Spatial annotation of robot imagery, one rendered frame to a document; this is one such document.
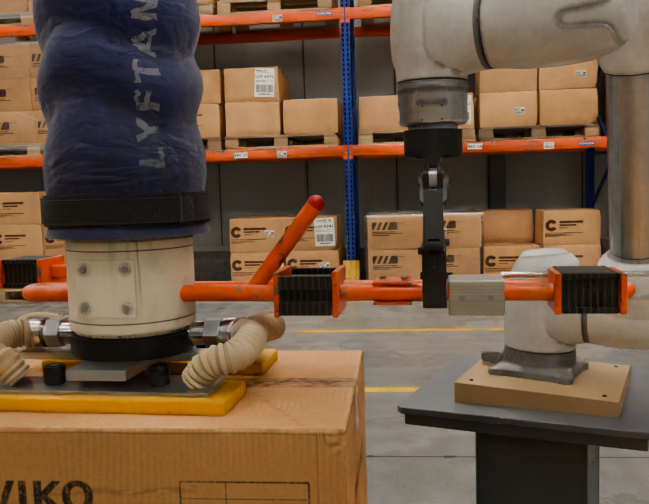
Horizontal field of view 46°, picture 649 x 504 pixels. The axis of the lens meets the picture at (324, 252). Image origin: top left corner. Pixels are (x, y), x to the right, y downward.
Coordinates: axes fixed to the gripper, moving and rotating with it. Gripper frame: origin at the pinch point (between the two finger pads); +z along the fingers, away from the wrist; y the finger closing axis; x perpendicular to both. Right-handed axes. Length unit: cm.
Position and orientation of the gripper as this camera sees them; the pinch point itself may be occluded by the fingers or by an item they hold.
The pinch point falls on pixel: (435, 284)
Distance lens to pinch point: 101.8
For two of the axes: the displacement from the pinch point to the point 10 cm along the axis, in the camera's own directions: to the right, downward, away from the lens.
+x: 9.9, -0.1, -1.6
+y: -1.6, 0.9, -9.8
